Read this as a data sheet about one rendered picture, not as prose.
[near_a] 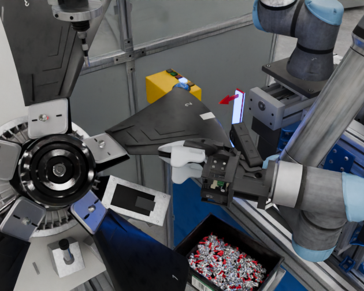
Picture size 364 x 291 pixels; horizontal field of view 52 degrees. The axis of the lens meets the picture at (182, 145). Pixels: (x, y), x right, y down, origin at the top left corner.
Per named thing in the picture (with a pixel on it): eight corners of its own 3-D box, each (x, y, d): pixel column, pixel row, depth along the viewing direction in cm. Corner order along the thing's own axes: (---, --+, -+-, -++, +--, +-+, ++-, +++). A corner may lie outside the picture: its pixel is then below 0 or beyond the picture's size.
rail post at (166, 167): (166, 271, 182) (160, 149, 133) (173, 267, 184) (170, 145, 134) (171, 278, 180) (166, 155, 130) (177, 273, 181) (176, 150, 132)
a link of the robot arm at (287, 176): (303, 155, 63) (294, 185, 69) (276, 150, 64) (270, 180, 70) (300, 189, 58) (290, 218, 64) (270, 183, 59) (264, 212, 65)
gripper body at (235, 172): (196, 174, 61) (271, 189, 58) (209, 138, 67) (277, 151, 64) (197, 201, 66) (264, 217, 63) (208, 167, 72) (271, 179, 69)
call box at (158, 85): (146, 104, 121) (144, 75, 114) (171, 95, 126) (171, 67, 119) (174, 129, 111) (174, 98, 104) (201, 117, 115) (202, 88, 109)
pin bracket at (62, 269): (46, 244, 84) (51, 250, 76) (70, 236, 86) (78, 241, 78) (53, 269, 84) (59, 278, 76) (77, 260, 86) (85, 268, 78)
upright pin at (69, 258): (62, 259, 78) (56, 241, 74) (72, 254, 79) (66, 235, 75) (66, 267, 76) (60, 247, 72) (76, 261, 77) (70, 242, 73)
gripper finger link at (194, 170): (150, 172, 67) (199, 181, 65) (161, 149, 71) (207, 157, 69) (152, 183, 69) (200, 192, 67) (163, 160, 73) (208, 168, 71)
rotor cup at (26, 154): (27, 224, 68) (33, 231, 57) (-6, 152, 67) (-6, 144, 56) (99, 191, 75) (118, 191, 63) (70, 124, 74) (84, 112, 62)
